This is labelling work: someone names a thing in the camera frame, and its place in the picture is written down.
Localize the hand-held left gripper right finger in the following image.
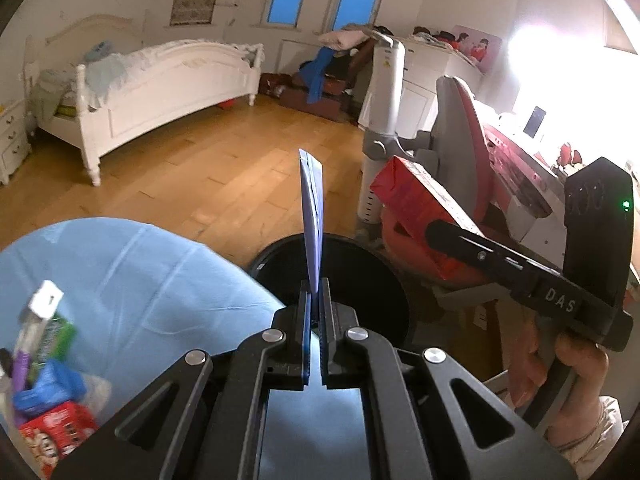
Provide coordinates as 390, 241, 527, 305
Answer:
319, 277, 576, 480

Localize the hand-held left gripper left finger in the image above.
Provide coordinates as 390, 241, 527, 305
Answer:
50, 280, 313, 480

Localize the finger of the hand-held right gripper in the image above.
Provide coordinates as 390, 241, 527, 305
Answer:
425, 219, 548, 288

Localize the black trash bin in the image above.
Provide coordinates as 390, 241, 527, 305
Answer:
248, 232, 413, 348

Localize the red box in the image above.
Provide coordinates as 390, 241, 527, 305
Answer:
370, 156, 493, 281

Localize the blue packet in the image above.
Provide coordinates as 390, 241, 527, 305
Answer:
298, 149, 325, 293

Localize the person's right forearm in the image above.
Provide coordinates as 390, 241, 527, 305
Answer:
545, 392, 628, 468

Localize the person's right hand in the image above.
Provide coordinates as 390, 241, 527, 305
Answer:
500, 305, 611, 443

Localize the white red desk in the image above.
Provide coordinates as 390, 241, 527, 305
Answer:
480, 100, 640, 241

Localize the red grey chair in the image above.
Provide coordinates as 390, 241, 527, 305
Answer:
380, 75, 511, 311

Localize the white tablet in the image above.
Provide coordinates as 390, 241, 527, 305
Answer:
522, 105, 549, 139

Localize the blue tablecloth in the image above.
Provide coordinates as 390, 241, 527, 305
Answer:
0, 217, 286, 480

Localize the white cabinet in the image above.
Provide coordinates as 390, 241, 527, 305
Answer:
400, 35, 483, 133

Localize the white grey column stand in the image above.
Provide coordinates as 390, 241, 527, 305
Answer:
357, 29, 437, 223

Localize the blue garment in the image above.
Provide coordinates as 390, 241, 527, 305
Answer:
305, 47, 337, 104

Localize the green packet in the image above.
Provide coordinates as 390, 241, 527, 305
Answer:
30, 312, 79, 367

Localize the pink clothes pile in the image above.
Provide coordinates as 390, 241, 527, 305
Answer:
317, 29, 369, 52

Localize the dark red bag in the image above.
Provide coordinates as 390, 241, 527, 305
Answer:
260, 72, 293, 97

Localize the blue crumpled wrapper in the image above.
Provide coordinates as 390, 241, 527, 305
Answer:
12, 360, 89, 418

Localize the white capped tube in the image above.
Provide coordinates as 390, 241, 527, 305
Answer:
17, 280, 65, 356

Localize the white radiator panel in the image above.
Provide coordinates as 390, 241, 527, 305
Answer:
277, 39, 326, 76

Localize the red printed pack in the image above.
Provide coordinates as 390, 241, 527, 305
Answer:
19, 400, 99, 479

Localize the white bed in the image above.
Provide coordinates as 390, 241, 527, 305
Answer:
22, 12, 266, 187

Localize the purple wrapper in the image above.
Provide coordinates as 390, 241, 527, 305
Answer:
11, 350, 34, 426

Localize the light blue cloth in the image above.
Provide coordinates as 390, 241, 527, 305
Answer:
85, 52, 132, 111

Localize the green blanket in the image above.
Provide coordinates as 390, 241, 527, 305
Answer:
30, 70, 81, 121

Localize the white nightstand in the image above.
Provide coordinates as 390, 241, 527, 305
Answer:
0, 100, 32, 186

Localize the blue plush toy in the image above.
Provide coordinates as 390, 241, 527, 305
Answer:
82, 40, 114, 61

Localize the wall poster with red figures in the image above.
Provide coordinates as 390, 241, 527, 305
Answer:
452, 24, 502, 72

